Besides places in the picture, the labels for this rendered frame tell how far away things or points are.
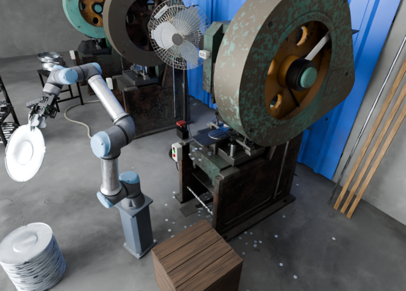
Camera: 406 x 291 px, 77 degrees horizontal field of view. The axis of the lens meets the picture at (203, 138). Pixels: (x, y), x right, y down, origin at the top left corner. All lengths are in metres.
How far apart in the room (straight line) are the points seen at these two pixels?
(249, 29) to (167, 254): 1.28
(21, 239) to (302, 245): 1.94
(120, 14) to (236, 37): 1.70
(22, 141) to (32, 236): 0.67
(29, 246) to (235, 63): 1.59
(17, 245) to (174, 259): 0.95
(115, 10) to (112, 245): 1.99
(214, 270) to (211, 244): 0.17
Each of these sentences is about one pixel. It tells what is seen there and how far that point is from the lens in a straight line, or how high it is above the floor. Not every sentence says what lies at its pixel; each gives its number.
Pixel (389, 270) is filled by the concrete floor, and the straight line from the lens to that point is 2.45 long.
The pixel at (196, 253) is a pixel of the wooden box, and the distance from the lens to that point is 1.66.
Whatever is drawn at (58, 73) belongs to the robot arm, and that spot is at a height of 1.31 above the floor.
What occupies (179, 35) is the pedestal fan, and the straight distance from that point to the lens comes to 2.29.
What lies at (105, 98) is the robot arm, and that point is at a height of 1.19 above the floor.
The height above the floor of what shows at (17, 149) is 0.96.
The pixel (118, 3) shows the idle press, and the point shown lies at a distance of 2.69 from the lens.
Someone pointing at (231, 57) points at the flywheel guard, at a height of 1.44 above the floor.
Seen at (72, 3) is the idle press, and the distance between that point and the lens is 4.34.
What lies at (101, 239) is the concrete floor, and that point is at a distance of 2.26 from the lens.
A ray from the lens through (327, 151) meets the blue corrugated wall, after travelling 2.84.
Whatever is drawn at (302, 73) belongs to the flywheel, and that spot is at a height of 1.35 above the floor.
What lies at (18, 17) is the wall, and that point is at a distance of 7.87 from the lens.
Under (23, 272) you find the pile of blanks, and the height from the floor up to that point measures 0.25.
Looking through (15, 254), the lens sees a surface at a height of 0.33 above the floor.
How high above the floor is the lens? 1.72
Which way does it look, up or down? 32 degrees down
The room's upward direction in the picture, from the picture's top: 2 degrees clockwise
